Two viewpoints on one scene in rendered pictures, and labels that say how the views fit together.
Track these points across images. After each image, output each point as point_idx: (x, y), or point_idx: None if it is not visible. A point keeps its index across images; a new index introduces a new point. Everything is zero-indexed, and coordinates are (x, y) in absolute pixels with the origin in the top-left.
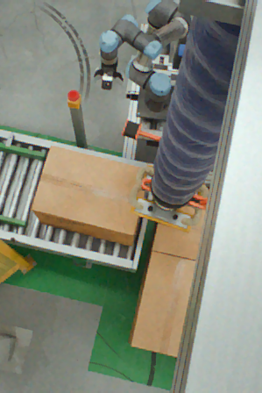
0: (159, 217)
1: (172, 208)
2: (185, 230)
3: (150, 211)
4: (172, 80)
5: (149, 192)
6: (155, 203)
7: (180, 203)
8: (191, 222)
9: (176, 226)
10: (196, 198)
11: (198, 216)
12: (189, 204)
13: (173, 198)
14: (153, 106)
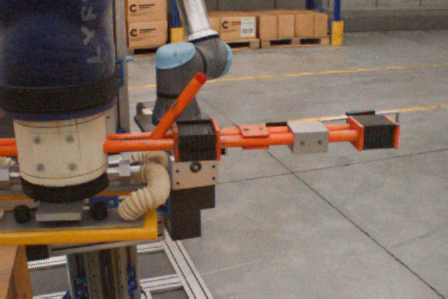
0: (53, 213)
1: (66, 102)
2: (141, 229)
3: (24, 222)
4: (66, 271)
5: (12, 191)
6: (33, 197)
7: (84, 67)
8: (147, 189)
9: (112, 230)
10: (136, 137)
11: (159, 174)
12: (122, 147)
13: (54, 21)
14: (3, 128)
